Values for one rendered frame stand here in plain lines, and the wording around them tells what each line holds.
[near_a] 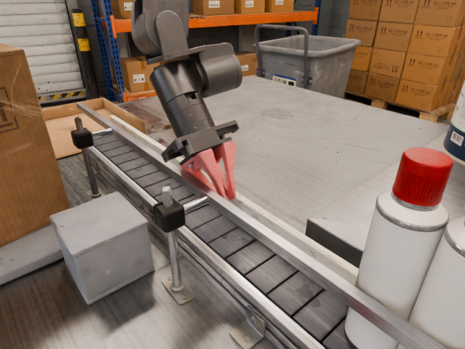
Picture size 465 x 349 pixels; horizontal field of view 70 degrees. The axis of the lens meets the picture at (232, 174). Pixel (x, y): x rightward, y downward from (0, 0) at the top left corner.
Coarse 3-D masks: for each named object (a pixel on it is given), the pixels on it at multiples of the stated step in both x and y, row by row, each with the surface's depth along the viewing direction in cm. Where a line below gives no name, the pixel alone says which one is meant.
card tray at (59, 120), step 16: (48, 112) 101; (64, 112) 104; (80, 112) 107; (112, 112) 107; (128, 112) 97; (48, 128) 96; (64, 128) 96; (96, 128) 96; (144, 128) 92; (64, 144) 86
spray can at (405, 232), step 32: (416, 160) 23; (448, 160) 23; (384, 192) 27; (416, 192) 24; (384, 224) 26; (416, 224) 24; (384, 256) 26; (416, 256) 25; (384, 288) 27; (416, 288) 27; (352, 320) 32
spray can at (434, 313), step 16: (448, 224) 24; (464, 224) 23; (448, 240) 23; (464, 240) 22; (448, 256) 23; (464, 256) 22; (432, 272) 25; (448, 272) 23; (464, 272) 22; (432, 288) 25; (448, 288) 23; (464, 288) 22; (416, 304) 27; (432, 304) 25; (448, 304) 24; (464, 304) 23; (416, 320) 27; (432, 320) 25; (448, 320) 24; (464, 320) 23; (432, 336) 25; (448, 336) 24; (464, 336) 24
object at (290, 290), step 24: (96, 144) 75; (120, 144) 75; (120, 168) 65; (144, 168) 65; (192, 216) 51; (216, 216) 51; (216, 240) 47; (240, 240) 47; (240, 264) 43; (264, 264) 43; (288, 264) 43; (264, 288) 39; (288, 288) 39; (312, 288) 39; (288, 312) 36; (312, 312) 36; (336, 312) 36; (312, 336) 34; (336, 336) 34
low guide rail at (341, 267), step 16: (128, 128) 74; (144, 144) 70; (160, 144) 67; (176, 160) 61; (208, 176) 55; (240, 208) 50; (256, 208) 47; (272, 224) 45; (288, 224) 44; (288, 240) 43; (304, 240) 41; (320, 256) 40; (336, 256) 39; (336, 272) 38; (352, 272) 37
